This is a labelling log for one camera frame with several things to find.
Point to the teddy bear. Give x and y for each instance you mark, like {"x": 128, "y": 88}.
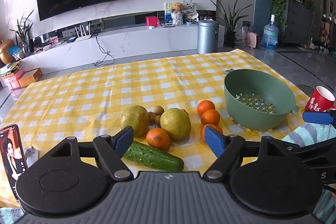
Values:
{"x": 176, "y": 13}

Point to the brown longan fruit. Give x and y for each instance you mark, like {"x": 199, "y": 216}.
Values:
{"x": 157, "y": 121}
{"x": 151, "y": 118}
{"x": 158, "y": 110}

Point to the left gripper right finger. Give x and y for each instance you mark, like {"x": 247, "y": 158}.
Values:
{"x": 227, "y": 149}

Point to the pink small heater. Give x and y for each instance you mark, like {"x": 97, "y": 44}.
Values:
{"x": 251, "y": 39}

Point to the left potted plant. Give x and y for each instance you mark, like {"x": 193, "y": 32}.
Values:
{"x": 22, "y": 32}

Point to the orange cardboard box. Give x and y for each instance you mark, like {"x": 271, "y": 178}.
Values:
{"x": 30, "y": 77}

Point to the red mug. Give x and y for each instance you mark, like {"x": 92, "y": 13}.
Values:
{"x": 321, "y": 100}

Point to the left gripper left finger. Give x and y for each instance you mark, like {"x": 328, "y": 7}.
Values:
{"x": 109, "y": 153}

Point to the blue water bottle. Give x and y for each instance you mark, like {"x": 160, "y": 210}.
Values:
{"x": 270, "y": 34}

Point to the smartphone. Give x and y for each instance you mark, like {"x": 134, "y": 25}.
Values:
{"x": 12, "y": 154}

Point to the red box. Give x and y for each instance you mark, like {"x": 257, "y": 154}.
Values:
{"x": 152, "y": 21}

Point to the green colander bowl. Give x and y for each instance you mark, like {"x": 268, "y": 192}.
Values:
{"x": 257, "y": 100}

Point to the white router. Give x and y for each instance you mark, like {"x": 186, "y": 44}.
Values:
{"x": 83, "y": 32}

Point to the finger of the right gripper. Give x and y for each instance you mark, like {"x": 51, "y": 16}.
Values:
{"x": 319, "y": 117}

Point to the potted plant by cabinet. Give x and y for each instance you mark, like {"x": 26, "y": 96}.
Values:
{"x": 230, "y": 17}

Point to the orange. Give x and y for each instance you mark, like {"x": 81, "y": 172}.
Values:
{"x": 219, "y": 129}
{"x": 211, "y": 116}
{"x": 158, "y": 138}
{"x": 204, "y": 106}

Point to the silver trash can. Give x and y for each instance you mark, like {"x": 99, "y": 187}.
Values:
{"x": 208, "y": 31}

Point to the golden gourd ornament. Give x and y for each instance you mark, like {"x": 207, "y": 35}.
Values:
{"x": 5, "y": 55}

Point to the yellow-green pear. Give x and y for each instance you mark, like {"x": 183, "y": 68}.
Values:
{"x": 137, "y": 117}
{"x": 176, "y": 123}

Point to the white TV cabinet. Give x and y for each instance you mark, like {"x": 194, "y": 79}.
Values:
{"x": 116, "y": 44}

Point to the dark drawer cabinet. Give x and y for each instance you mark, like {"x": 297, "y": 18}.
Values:
{"x": 298, "y": 24}

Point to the green cucumber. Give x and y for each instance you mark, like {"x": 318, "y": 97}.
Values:
{"x": 154, "y": 158}

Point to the pink cardboard box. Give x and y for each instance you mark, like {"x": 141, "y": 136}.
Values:
{"x": 12, "y": 80}

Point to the yellow checkered tablecloth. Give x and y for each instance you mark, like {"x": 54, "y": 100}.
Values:
{"x": 90, "y": 103}

